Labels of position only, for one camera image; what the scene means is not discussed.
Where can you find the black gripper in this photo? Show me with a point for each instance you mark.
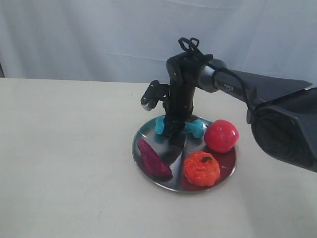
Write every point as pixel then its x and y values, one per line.
pixel 177 111

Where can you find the blue toy bone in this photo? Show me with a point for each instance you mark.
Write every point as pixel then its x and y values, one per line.
pixel 196 128

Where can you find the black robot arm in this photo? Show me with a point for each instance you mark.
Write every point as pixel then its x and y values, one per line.
pixel 282 113

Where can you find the round steel divided plate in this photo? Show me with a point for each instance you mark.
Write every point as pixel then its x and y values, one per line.
pixel 173 152

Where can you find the purple toy sweet potato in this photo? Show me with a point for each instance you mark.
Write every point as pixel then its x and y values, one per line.
pixel 152 161

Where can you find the red toy apple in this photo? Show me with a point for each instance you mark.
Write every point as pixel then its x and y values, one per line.
pixel 221 136

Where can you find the orange toy pumpkin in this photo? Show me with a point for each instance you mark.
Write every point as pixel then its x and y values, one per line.
pixel 201 168

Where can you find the white backdrop cloth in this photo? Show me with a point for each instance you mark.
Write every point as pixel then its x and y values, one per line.
pixel 130 40

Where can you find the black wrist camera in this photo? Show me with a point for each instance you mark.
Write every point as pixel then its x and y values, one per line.
pixel 154 93

